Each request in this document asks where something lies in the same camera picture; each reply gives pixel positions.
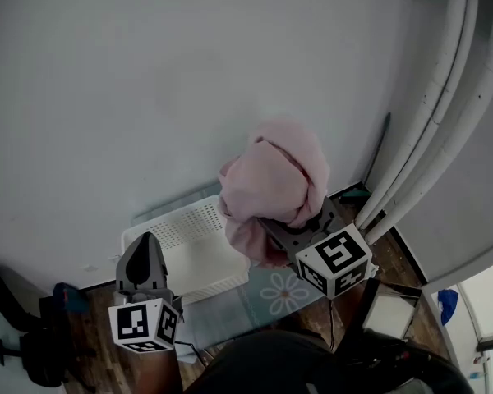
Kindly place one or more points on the pink clothes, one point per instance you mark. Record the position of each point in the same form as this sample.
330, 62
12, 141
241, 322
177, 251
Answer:
271, 179

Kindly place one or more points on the person's right forearm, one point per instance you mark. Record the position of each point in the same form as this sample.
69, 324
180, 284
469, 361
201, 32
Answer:
349, 314

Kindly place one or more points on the black office chair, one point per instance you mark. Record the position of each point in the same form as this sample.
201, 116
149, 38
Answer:
29, 343

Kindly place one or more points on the white plastic laundry basket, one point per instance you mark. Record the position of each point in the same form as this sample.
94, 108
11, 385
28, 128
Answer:
205, 261

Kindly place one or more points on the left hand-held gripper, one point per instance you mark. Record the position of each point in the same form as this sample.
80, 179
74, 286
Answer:
137, 322

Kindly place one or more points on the black chest-mounted screen device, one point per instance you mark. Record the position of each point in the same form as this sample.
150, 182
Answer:
390, 312

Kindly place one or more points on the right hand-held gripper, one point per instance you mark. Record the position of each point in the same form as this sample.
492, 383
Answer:
337, 257

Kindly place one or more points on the blue cloth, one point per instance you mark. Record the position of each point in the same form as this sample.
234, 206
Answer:
448, 306

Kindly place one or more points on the dark blue waste bin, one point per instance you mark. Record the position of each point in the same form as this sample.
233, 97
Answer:
70, 298

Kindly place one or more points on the person's dark clothed torso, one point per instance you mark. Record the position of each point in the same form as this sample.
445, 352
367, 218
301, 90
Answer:
271, 363

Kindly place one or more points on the person's left forearm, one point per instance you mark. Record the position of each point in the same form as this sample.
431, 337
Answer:
158, 372

